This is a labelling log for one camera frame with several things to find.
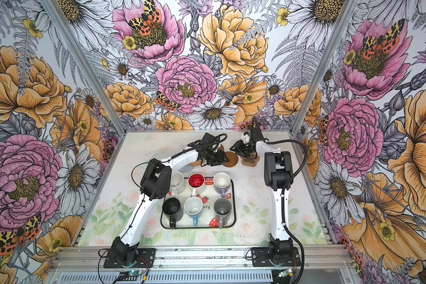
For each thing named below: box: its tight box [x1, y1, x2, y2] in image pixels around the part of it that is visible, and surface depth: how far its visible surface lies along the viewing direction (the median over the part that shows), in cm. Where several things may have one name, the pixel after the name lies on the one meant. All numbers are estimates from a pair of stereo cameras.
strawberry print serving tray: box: [160, 177, 237, 229], surface depth 86 cm
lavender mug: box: [213, 171, 231, 198], surface depth 93 cm
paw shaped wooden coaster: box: [241, 152, 261, 167], surface depth 107 cm
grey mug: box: [213, 198, 232, 229], surface depth 81 cm
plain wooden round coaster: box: [221, 151, 239, 168], surface depth 108 cm
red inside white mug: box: [187, 172, 206, 196], surface depth 91 cm
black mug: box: [162, 197, 184, 230], surface depth 82 cm
